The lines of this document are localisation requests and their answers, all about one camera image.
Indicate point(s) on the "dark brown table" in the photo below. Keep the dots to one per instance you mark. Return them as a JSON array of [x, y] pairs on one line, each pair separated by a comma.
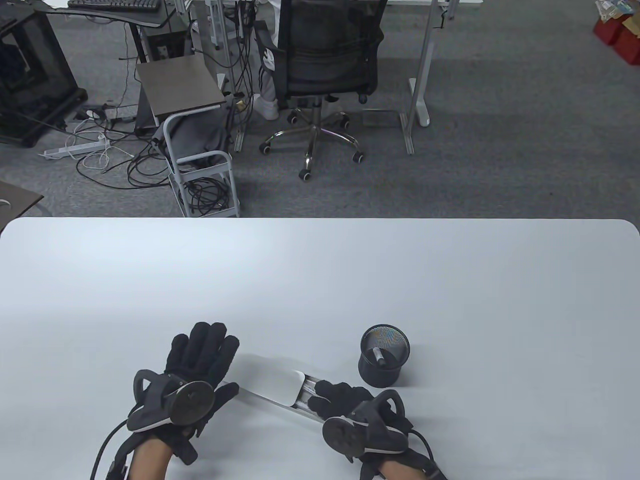
[[17, 202]]

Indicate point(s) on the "black mesh office chair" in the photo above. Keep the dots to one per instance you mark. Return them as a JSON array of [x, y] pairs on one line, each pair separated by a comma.
[[325, 50]]

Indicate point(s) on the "white standing desk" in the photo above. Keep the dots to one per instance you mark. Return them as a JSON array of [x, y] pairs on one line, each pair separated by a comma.
[[422, 60]]

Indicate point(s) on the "black cabinet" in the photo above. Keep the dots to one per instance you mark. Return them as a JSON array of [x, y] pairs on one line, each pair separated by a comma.
[[30, 75]]

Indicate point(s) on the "black desk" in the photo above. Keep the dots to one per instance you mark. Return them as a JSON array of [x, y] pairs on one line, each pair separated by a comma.
[[135, 19]]

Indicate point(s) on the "person's right forearm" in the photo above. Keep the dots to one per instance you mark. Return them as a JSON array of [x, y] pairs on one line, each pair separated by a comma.
[[397, 470]]

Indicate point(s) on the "dark grey cloth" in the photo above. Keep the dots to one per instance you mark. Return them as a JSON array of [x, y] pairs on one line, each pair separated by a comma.
[[192, 135]]

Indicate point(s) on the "white metal cart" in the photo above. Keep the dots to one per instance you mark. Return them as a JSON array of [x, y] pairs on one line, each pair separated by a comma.
[[227, 185]]

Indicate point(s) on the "person's left hand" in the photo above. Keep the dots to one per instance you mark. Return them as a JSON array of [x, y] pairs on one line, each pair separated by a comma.
[[205, 345]]

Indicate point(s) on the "person's right hand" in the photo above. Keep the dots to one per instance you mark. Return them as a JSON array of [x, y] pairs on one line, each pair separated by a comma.
[[340, 397]]

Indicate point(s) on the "brown top side table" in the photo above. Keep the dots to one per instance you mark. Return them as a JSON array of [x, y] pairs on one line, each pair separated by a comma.
[[180, 85]]

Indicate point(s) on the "black keyboard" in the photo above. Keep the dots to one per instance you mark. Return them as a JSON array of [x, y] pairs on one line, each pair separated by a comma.
[[115, 4]]

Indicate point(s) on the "black mesh pen holder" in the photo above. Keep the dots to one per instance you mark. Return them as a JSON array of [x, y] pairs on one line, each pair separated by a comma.
[[382, 377]]

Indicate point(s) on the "black round hand tracker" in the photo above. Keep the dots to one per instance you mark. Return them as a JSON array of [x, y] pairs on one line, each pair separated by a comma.
[[345, 435], [192, 402]]

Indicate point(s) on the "black computer tower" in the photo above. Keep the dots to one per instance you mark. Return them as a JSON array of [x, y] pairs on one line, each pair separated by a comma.
[[165, 45]]

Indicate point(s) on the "silver metal sliding box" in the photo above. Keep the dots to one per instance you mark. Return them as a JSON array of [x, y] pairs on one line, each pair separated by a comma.
[[265, 377]]

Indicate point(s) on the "person's left forearm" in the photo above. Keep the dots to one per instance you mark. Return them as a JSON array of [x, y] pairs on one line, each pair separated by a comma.
[[150, 460]]

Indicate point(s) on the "white power strip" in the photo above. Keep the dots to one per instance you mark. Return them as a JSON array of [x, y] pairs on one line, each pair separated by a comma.
[[70, 149]]

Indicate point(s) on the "red box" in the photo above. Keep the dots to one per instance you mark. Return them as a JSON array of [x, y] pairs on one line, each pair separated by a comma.
[[607, 30], [630, 45]]

